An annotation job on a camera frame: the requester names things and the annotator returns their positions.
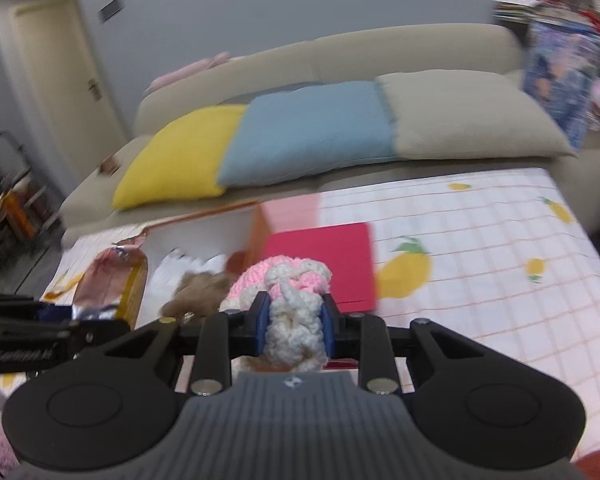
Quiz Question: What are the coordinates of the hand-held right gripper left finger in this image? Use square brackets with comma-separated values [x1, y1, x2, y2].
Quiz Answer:
[97, 291, 272, 397]

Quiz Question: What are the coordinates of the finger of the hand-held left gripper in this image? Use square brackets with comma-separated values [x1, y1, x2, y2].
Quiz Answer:
[0, 294, 73, 322]
[55, 320, 132, 348]

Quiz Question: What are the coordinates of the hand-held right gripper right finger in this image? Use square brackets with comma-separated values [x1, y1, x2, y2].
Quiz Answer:
[321, 292, 488, 396]

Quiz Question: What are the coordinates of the pink white beige crochet toy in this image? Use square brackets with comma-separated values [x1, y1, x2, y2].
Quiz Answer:
[219, 255, 333, 373]

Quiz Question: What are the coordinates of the foil snack packet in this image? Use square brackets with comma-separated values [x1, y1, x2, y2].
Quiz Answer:
[72, 237, 150, 328]

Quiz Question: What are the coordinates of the brown plush toy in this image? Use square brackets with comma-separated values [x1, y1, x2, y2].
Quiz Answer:
[161, 270, 236, 318]

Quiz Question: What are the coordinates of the orange cardboard box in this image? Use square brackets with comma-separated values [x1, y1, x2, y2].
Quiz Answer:
[135, 200, 273, 331]

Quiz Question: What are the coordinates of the pink rectangular box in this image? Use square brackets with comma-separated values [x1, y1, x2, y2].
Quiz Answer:
[262, 222, 378, 313]

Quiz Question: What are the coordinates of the pink paper sheet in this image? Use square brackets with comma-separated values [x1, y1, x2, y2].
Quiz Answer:
[261, 195, 322, 236]

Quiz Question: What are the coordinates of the metal folding rack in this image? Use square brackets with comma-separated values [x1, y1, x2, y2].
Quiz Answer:
[0, 130, 63, 261]

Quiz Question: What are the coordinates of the checked lemon print tablecloth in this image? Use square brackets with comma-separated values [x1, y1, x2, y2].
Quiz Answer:
[0, 167, 600, 461]

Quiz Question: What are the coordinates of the yellow pillow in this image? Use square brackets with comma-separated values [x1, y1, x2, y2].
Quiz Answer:
[112, 104, 248, 211]

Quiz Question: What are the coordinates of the blue pillow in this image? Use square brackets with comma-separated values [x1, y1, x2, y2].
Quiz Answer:
[216, 80, 398, 187]

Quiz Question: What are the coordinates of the cream door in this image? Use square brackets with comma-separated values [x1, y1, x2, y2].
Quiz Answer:
[10, 0, 131, 161]

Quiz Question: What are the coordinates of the beige pillow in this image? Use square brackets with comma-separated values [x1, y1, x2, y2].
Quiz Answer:
[375, 71, 578, 161]

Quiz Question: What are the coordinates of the beige fabric sofa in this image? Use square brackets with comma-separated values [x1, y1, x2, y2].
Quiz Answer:
[60, 22, 600, 251]

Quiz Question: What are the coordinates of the stack of books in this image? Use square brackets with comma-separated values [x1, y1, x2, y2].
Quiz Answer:
[492, 0, 551, 23]

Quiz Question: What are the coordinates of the wall light switch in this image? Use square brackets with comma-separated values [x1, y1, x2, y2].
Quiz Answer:
[98, 0, 126, 23]

